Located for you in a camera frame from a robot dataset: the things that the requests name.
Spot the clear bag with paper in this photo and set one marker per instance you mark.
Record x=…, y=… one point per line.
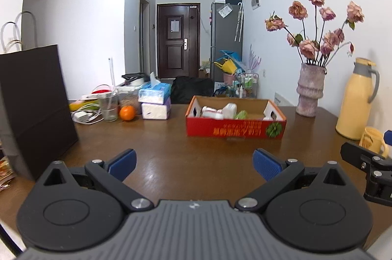
x=225, y=10

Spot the white charger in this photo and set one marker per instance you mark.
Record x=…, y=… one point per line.
x=82, y=116

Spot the grey interior door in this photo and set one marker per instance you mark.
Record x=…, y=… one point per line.
x=144, y=33

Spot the orange red cardboard box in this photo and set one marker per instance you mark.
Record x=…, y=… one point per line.
x=232, y=130

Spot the white mop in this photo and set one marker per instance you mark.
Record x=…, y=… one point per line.
x=111, y=73

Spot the clear plastic food container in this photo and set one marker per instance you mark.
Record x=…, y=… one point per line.
x=130, y=97

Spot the purple plastic hangers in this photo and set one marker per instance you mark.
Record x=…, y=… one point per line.
x=254, y=61

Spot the white plastic bottle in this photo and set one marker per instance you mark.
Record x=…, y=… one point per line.
x=229, y=110

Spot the orange fruit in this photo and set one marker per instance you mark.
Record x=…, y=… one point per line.
x=127, y=113

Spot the blue tissue pack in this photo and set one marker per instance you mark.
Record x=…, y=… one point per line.
x=156, y=93

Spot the white board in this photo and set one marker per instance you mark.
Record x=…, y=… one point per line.
x=280, y=99

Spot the pink bucket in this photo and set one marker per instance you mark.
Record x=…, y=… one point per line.
x=229, y=78

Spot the white bowl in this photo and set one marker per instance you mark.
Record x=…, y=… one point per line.
x=139, y=81

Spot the black plastic frame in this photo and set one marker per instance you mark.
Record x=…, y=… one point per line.
x=133, y=75

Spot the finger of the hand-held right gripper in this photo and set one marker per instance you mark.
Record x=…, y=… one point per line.
x=355, y=153
x=388, y=137

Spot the dark brown paper bag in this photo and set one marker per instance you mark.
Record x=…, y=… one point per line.
x=33, y=113

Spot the white folded umbrella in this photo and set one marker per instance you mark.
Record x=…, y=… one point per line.
x=239, y=21

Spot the yellow thermos jug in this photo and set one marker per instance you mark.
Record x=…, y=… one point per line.
x=352, y=107

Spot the purple tissue pack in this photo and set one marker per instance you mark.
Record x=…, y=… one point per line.
x=154, y=111

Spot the grey refrigerator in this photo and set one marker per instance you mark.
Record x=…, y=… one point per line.
x=226, y=33

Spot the yellow mug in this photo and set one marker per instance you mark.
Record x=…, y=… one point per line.
x=370, y=137

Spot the black folding chair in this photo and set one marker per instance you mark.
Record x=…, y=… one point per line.
x=191, y=90

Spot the yellow bag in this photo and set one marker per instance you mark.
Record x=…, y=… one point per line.
x=228, y=66

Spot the yellow banana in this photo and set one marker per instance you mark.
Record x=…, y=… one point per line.
x=79, y=106

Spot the blue plastic dustpan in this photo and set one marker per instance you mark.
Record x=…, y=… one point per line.
x=229, y=54

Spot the red and white brush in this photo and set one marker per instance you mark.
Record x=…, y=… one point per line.
x=211, y=113

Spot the blue patterned bag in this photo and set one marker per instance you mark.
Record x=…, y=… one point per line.
x=220, y=88

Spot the metal rack trolley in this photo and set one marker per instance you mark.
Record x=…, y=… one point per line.
x=246, y=84

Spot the clear drinking glass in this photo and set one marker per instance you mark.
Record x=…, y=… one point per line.
x=108, y=110

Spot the dark brown entrance door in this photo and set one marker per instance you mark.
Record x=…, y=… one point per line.
x=174, y=61

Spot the stack of printed papers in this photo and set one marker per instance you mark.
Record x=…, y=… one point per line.
x=6, y=174

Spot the green plastic item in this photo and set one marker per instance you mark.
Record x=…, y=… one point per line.
x=241, y=115

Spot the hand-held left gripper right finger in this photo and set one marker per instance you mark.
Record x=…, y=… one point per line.
x=266, y=165

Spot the dried pink rose bouquet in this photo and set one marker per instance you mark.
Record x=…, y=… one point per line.
x=309, y=48

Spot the pink ribbed vase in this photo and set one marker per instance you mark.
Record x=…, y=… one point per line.
x=309, y=94

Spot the white paper notice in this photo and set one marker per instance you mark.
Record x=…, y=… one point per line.
x=174, y=26

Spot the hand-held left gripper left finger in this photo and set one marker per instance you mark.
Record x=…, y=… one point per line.
x=124, y=163

